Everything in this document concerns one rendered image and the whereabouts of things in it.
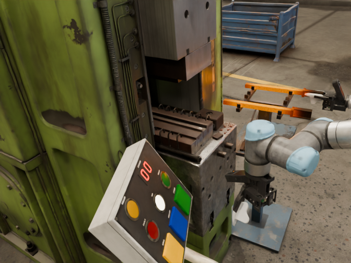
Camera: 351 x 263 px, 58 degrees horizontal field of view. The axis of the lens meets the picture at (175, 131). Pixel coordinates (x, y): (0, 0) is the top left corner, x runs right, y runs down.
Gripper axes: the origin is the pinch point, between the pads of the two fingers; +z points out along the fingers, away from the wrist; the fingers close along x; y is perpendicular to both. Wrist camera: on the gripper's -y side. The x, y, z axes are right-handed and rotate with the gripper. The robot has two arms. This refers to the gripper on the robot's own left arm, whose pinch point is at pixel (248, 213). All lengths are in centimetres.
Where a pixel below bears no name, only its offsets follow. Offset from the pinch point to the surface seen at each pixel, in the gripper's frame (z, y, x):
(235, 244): 93, -46, 40
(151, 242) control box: -14.8, 1.6, -36.4
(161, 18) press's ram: -57, -42, -1
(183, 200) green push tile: -7.8, -11.8, -17.6
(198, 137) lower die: -4.9, -41.9, 11.3
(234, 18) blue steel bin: 33, -326, 299
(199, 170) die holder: 4.4, -32.9, 4.7
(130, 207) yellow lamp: -24.1, -3.8, -38.1
